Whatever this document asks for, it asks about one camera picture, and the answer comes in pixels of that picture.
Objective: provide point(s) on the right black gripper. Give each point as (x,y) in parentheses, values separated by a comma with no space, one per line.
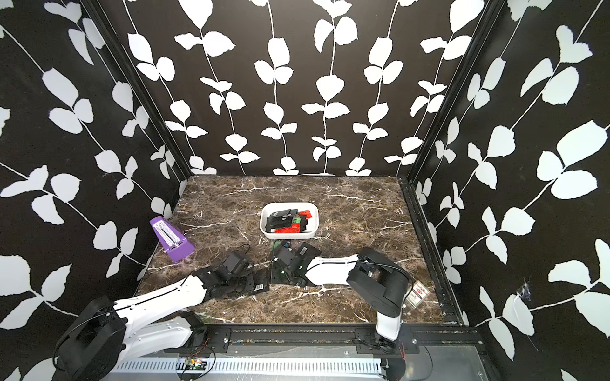
(274,271)

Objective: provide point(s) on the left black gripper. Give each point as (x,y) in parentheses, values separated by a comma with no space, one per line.
(250,275)

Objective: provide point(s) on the small red tea bag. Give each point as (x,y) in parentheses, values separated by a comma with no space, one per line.
(294,229)

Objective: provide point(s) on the large red tea bag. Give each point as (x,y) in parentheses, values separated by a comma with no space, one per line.
(305,214)

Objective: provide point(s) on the black tea bag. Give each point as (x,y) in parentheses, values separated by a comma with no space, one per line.
(260,288)
(280,219)

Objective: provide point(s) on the black tea bag top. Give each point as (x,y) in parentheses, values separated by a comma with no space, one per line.
(280,219)

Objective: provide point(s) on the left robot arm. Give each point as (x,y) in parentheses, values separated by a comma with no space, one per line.
(108,333)

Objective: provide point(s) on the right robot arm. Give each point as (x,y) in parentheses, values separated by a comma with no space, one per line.
(384,285)

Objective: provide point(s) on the white storage box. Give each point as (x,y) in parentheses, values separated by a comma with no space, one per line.
(307,233)

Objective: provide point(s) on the purple metronome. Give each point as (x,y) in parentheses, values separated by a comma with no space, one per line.
(173,242)

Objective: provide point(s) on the small circuit board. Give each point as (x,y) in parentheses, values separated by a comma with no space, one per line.
(193,364)

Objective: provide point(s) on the white perforated strip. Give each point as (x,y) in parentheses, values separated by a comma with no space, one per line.
(259,366)

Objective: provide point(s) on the small white box by wall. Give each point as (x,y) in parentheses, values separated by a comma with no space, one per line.
(417,295)

